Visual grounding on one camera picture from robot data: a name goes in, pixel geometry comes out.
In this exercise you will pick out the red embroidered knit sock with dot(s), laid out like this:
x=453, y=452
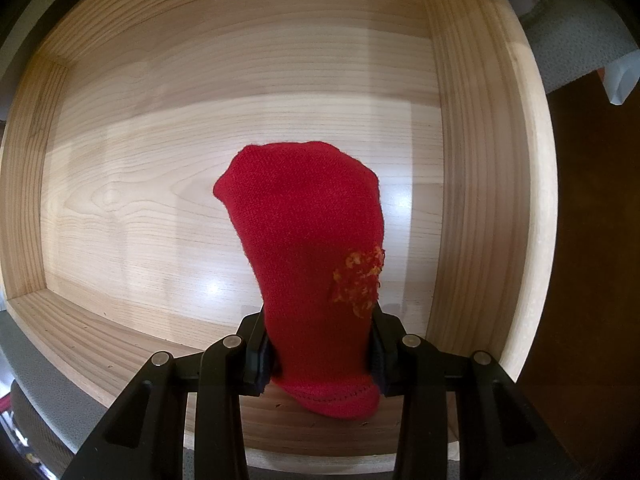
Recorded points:
x=300, y=235

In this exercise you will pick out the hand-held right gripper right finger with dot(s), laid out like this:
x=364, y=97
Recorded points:
x=382, y=360

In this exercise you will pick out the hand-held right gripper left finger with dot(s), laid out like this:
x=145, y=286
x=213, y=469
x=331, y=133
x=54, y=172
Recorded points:
x=257, y=360

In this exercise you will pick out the wooden drawer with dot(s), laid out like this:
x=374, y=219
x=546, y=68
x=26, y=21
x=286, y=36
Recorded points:
x=150, y=160

